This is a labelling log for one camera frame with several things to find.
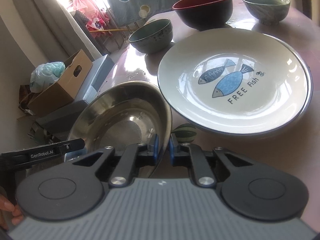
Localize white fish print plate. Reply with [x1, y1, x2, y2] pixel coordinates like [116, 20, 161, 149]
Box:
[157, 28, 313, 136]

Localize beige curtain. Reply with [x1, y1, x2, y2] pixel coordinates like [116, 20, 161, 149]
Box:
[13, 0, 101, 61]

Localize pink hanging clothes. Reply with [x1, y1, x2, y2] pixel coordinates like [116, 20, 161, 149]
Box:
[67, 0, 112, 37]

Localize teal plastic bag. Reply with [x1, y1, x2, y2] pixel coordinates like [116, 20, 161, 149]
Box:
[29, 62, 66, 94]

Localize person's hand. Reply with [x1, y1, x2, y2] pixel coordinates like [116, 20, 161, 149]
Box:
[0, 195, 24, 230]

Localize grey storage box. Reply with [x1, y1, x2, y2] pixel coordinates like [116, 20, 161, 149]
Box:
[36, 55, 114, 141]

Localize red and black bowl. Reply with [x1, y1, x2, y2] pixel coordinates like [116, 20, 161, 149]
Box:
[172, 0, 233, 31]

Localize dark green ceramic bowl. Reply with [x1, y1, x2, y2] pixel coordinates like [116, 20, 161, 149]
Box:
[129, 18, 173, 54]

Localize grey green ceramic bowl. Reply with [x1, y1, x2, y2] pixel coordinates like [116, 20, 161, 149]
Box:
[242, 0, 291, 25]

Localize stainless steel bowl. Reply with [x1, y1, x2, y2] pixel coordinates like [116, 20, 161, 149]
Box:
[64, 81, 172, 164]

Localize brown cardboard box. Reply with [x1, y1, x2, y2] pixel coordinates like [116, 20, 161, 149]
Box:
[28, 50, 93, 117]

